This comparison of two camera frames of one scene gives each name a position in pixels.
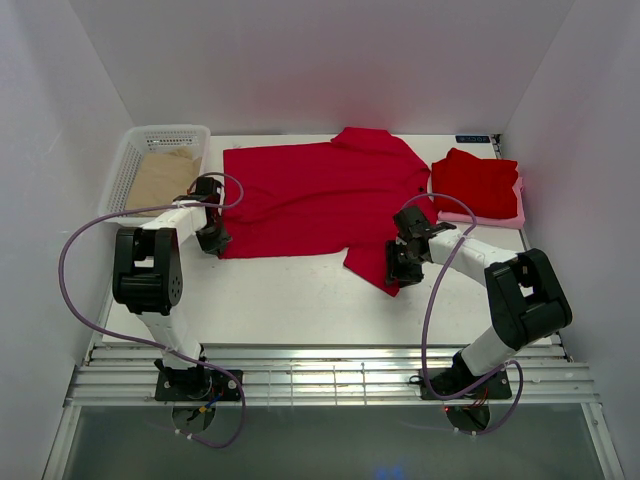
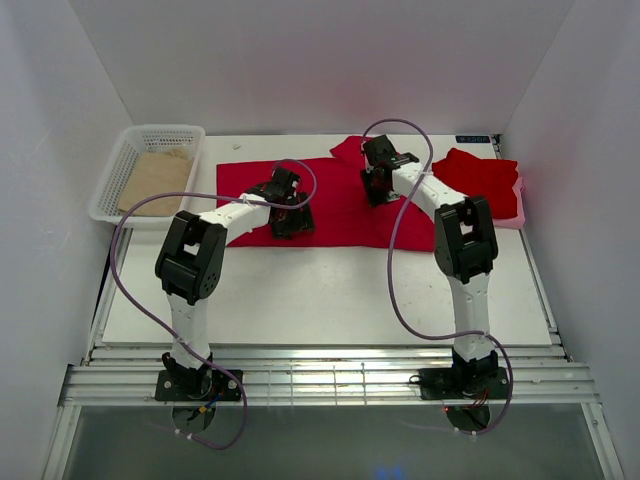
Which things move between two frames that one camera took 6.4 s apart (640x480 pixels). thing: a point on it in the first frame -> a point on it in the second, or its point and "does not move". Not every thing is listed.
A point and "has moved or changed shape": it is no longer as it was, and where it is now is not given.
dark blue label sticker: [472, 139] does not move
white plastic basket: [152, 165] does not move
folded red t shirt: [486, 184] does not move
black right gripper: [405, 278] -> [376, 199]
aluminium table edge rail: [327, 375] does not move
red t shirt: [338, 195] has moved or changed shape
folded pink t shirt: [517, 223] does not move
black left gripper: [210, 246] -> [302, 223]
